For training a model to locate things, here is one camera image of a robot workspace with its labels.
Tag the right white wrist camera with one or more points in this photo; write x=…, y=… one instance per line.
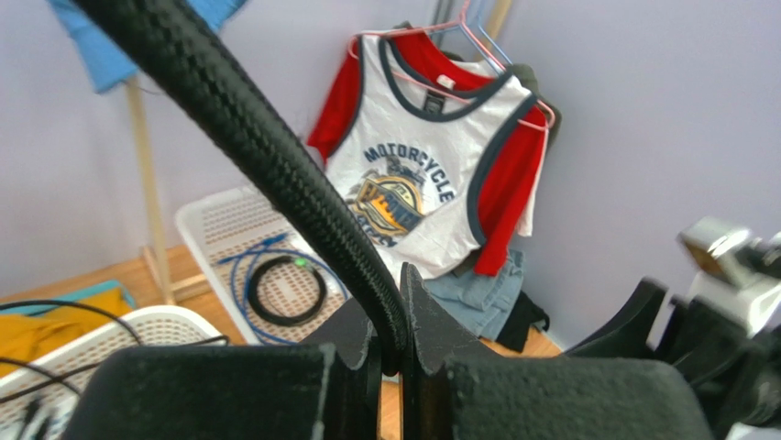
x=738, y=272

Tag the white oval perforated basket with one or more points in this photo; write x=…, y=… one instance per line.
x=45, y=392

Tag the blue bucket hat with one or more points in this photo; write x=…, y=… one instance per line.
x=105, y=63

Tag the orange cloth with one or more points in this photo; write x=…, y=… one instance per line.
x=27, y=338

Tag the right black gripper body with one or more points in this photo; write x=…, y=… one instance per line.
x=735, y=377

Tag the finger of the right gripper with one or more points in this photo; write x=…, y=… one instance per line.
x=625, y=335

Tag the white motorcycle tank top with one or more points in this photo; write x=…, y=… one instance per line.
x=421, y=158

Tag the teal cloth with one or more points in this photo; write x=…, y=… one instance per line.
x=77, y=296

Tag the red shirt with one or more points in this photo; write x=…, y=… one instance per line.
x=512, y=177

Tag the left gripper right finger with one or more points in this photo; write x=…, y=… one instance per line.
x=455, y=387

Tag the black garment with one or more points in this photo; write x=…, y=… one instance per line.
x=524, y=315

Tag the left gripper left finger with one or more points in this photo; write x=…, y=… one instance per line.
x=326, y=387

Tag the denim jeans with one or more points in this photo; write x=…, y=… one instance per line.
x=481, y=304

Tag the white rectangular perforated basket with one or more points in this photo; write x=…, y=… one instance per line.
x=230, y=234

